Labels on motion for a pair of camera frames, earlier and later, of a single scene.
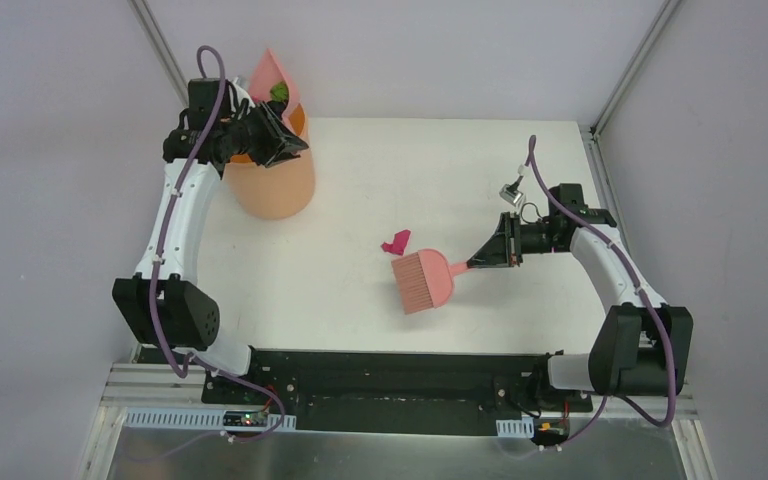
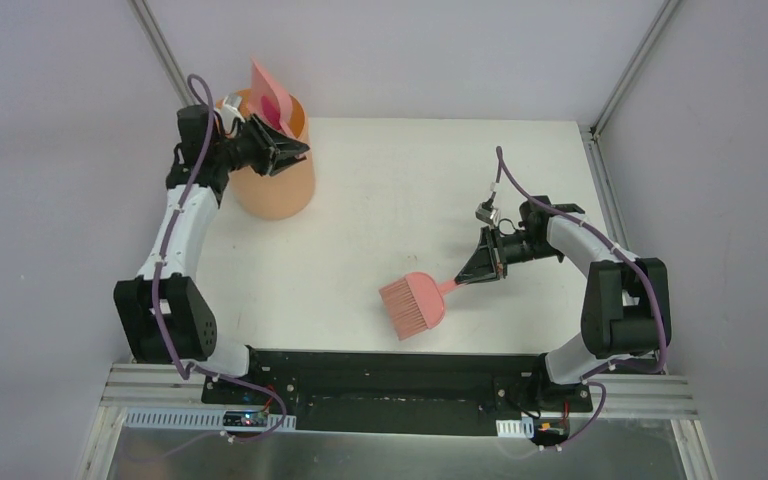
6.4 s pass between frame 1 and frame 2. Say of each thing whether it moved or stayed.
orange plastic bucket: stayed
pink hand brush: moved
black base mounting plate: stayed
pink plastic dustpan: moved
